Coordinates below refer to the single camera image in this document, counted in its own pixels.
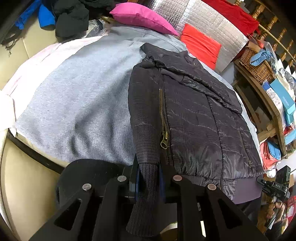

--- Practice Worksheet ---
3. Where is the wooden stair railing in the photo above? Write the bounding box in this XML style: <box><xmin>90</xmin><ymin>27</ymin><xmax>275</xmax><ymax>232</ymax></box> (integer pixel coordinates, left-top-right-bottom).
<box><xmin>231</xmin><ymin>1</ymin><xmax>295</xmax><ymax>71</ymax></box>

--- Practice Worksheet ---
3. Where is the red pillow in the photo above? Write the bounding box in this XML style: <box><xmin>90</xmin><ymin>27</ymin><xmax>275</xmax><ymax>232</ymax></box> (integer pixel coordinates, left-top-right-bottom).
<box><xmin>180</xmin><ymin>24</ymin><xmax>222</xmax><ymax>70</ymax></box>

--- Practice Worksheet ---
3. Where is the red garment on railing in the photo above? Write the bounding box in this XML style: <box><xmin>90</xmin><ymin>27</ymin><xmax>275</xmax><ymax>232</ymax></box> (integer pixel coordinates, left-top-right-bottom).
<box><xmin>203</xmin><ymin>0</ymin><xmax>259</xmax><ymax>36</ymax></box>

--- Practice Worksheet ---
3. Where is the wooden shelf table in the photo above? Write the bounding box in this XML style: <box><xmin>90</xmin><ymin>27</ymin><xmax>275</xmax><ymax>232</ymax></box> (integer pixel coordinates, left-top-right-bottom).
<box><xmin>232</xmin><ymin>60</ymin><xmax>287</xmax><ymax>158</ymax></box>

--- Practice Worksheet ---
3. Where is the blue cardboard box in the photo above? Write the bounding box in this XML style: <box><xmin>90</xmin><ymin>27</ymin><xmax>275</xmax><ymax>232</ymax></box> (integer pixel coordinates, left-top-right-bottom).
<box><xmin>262</xmin><ymin>79</ymin><xmax>295</xmax><ymax>126</ymax></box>

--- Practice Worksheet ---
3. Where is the dark quilted zip jacket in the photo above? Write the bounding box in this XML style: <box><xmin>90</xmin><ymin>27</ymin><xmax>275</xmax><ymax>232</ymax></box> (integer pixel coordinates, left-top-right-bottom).
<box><xmin>126</xmin><ymin>43</ymin><xmax>263</xmax><ymax>237</ymax></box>

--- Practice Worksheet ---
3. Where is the pink pillow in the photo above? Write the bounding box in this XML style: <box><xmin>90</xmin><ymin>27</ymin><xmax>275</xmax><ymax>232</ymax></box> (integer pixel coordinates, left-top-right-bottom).
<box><xmin>110</xmin><ymin>2</ymin><xmax>178</xmax><ymax>36</ymax></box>

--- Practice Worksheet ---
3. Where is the wicker basket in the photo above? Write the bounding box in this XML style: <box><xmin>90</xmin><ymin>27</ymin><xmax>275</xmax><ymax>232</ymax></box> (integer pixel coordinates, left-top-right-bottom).
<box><xmin>239</xmin><ymin>46</ymin><xmax>275</xmax><ymax>84</ymax></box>

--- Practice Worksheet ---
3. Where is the grey fleece blanket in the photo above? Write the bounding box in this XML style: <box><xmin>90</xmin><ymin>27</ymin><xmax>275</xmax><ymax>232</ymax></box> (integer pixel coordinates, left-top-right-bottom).
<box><xmin>14</xmin><ymin>25</ymin><xmax>262</xmax><ymax>167</ymax></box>

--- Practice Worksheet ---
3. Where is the light blue cloth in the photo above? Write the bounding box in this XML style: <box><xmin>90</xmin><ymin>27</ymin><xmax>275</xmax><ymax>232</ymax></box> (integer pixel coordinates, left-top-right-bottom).
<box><xmin>249</xmin><ymin>49</ymin><xmax>275</xmax><ymax>66</ymax></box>

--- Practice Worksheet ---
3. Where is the black puffer jacket pile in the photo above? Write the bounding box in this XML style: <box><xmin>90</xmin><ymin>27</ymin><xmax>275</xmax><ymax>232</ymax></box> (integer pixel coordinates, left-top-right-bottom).
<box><xmin>46</xmin><ymin>0</ymin><xmax>115</xmax><ymax>39</ymax></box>

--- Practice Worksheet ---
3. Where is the blue garment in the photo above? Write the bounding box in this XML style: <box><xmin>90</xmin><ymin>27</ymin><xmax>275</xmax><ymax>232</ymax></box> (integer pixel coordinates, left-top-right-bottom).
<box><xmin>15</xmin><ymin>0</ymin><xmax>56</xmax><ymax>30</ymax></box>

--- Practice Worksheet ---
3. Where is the silver foil insulation mat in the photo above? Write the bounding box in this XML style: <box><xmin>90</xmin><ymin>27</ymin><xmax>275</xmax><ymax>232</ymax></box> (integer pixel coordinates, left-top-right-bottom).
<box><xmin>139</xmin><ymin>0</ymin><xmax>248</xmax><ymax>73</ymax></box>

